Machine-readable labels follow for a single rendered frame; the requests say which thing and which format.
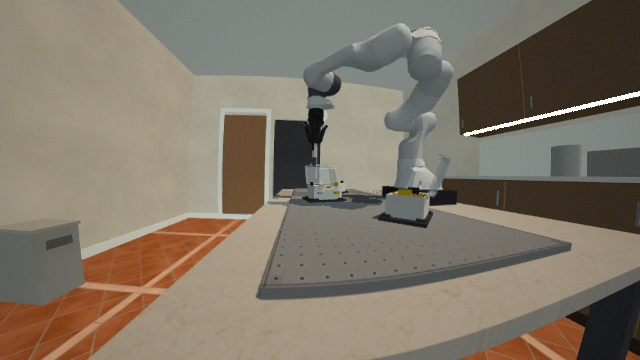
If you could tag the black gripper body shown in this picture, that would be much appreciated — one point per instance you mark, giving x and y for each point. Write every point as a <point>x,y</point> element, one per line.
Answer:
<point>315,114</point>

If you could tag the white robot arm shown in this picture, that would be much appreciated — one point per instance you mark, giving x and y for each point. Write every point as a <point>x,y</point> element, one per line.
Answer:
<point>423,50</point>

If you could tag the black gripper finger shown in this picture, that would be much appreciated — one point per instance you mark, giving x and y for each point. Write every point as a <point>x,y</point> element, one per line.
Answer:
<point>311,136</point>
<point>324,127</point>

